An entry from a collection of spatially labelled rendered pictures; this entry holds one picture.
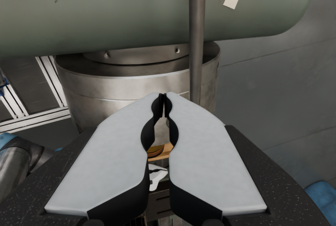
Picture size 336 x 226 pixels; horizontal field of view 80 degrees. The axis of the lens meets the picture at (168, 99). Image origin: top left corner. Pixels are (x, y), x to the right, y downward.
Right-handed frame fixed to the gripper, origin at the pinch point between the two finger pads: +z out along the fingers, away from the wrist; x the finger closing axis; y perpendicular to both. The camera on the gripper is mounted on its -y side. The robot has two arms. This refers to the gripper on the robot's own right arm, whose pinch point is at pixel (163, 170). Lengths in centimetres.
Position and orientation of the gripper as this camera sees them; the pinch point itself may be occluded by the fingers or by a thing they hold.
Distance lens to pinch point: 61.3
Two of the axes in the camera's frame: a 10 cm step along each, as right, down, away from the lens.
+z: 9.7, -1.3, 1.9
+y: 0.1, 8.6, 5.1
